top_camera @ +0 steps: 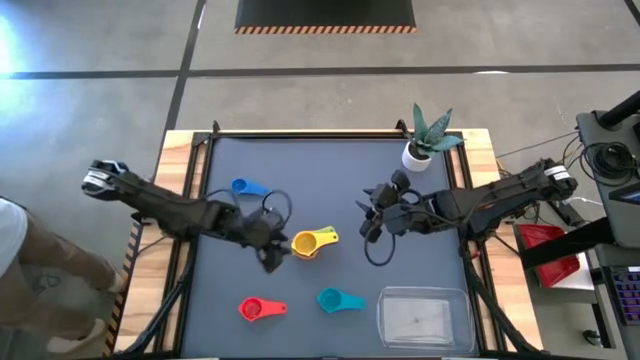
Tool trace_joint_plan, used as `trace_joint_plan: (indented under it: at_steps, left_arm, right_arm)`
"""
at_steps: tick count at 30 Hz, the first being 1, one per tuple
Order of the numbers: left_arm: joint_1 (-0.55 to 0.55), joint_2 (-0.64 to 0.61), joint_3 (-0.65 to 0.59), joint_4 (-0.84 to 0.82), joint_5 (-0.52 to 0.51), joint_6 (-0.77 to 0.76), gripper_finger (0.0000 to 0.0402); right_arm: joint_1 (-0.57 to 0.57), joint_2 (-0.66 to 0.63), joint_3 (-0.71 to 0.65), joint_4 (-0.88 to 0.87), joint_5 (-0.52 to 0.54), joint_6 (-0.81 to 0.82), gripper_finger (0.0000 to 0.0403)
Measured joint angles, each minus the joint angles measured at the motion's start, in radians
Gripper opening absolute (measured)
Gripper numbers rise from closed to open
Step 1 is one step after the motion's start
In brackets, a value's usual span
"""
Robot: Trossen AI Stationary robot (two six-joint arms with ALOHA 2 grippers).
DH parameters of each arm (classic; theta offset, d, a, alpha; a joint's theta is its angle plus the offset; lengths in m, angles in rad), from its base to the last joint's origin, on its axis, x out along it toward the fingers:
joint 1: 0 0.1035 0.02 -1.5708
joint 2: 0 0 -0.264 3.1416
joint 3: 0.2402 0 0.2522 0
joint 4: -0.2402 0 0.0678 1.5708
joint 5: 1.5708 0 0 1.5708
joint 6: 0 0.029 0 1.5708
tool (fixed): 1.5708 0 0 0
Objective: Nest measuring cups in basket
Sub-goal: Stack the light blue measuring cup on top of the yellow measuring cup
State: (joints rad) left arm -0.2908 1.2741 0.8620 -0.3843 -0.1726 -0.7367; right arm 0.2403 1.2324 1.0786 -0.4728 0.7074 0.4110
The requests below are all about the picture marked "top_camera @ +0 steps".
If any red measuring cup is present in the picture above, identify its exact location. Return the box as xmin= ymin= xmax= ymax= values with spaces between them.
xmin=238 ymin=296 xmax=289 ymax=323

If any black pole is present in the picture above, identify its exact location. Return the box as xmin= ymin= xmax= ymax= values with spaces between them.
xmin=598 ymin=89 xmax=640 ymax=129

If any grey table mat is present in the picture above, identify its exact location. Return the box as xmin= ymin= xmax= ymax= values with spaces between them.
xmin=180 ymin=137 xmax=481 ymax=359

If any black angled beam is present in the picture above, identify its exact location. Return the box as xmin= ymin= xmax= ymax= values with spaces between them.
xmin=519 ymin=216 xmax=617 ymax=271

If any black floor mat striped edge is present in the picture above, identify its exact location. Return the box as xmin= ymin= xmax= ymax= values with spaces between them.
xmin=233 ymin=0 xmax=418 ymax=36

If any backlit keyboard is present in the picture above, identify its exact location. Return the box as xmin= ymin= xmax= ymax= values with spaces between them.
xmin=602 ymin=264 xmax=640 ymax=326

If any grey equipment cart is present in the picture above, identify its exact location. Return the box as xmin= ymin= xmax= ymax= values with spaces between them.
xmin=574 ymin=109 xmax=640 ymax=251

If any white board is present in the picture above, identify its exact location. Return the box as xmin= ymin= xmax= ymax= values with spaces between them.
xmin=549 ymin=252 xmax=600 ymax=297

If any clear plastic container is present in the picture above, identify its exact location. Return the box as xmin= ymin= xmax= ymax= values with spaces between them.
xmin=375 ymin=285 xmax=476 ymax=354

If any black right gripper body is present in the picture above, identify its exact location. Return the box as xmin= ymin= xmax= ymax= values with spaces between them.
xmin=359 ymin=168 xmax=436 ymax=240

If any blue lit screen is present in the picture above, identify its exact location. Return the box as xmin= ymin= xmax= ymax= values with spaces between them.
xmin=608 ymin=180 xmax=640 ymax=204

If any person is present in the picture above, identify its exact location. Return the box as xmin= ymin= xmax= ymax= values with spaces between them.
xmin=0 ymin=195 xmax=126 ymax=360

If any snake plant in white pot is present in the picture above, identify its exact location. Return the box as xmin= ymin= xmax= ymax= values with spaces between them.
xmin=399 ymin=102 xmax=467 ymax=174

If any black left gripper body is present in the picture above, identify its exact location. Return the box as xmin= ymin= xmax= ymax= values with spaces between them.
xmin=229 ymin=207 xmax=292 ymax=274

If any teal measuring cup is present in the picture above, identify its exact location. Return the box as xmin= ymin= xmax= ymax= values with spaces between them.
xmin=316 ymin=287 xmax=366 ymax=315

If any yellow measuring cup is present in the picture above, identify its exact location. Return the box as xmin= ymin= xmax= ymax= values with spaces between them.
xmin=290 ymin=228 xmax=340 ymax=259

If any light wooden table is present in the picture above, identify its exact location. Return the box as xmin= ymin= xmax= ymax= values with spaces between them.
xmin=112 ymin=127 xmax=546 ymax=356

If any red dustpan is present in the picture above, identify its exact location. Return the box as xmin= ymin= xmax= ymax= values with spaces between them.
xmin=517 ymin=223 xmax=585 ymax=292

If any black aluminium table frame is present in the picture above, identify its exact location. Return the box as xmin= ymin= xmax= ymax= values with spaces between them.
xmin=112 ymin=119 xmax=546 ymax=359

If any coiled black cable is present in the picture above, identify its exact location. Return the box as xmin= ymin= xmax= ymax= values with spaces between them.
xmin=582 ymin=141 xmax=640 ymax=185

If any black power strip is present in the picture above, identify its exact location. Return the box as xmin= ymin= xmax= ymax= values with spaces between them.
xmin=555 ymin=199 xmax=584 ymax=229

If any blue measuring cup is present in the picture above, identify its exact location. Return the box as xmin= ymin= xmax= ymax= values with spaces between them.
xmin=230 ymin=177 xmax=274 ymax=199

